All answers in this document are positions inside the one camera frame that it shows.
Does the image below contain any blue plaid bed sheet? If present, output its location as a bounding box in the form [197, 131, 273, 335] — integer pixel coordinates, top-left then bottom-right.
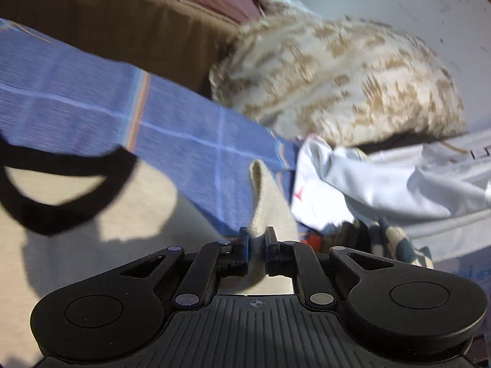
[0, 17, 307, 239]

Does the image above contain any white garment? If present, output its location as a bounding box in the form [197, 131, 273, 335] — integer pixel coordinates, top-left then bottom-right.
[289, 128, 491, 241]

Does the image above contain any cream sweater with black trim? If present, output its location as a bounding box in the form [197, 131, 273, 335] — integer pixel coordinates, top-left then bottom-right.
[0, 137, 304, 368]

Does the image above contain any cream floral pillow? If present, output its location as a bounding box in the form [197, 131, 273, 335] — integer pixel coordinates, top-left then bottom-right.
[209, 5, 467, 149]

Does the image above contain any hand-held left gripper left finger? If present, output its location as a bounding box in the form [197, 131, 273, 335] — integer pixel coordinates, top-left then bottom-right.
[117, 226, 252, 309]

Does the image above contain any blue and cream patterned cloth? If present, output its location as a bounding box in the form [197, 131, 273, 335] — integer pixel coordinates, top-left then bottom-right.
[333, 216, 435, 270]

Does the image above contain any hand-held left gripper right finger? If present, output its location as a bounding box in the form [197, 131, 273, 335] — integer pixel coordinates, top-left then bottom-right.
[264, 226, 396, 309]

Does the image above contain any brown bed with maroon cover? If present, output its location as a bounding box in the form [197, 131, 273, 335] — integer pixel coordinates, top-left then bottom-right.
[0, 0, 241, 97]

